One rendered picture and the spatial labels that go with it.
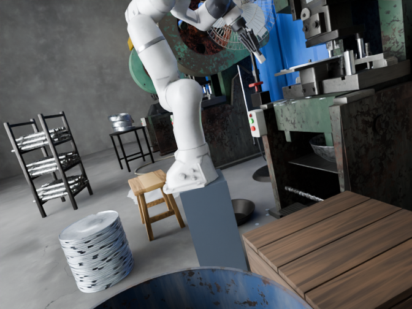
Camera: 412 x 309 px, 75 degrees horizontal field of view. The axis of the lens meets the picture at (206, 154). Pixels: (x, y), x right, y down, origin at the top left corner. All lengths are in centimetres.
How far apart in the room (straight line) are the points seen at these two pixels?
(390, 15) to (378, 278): 111
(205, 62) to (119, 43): 550
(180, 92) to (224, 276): 60
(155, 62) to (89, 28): 695
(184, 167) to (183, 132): 13
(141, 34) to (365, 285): 90
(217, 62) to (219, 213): 175
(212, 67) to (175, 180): 165
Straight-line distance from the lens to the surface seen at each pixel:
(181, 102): 91
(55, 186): 305
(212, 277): 52
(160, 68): 98
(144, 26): 99
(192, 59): 248
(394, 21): 148
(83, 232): 148
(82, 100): 760
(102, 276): 148
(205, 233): 107
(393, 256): 73
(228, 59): 260
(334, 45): 142
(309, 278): 66
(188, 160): 100
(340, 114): 106
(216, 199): 102
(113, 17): 802
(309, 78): 131
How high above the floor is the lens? 77
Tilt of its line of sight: 12 degrees down
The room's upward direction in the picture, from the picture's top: 14 degrees counter-clockwise
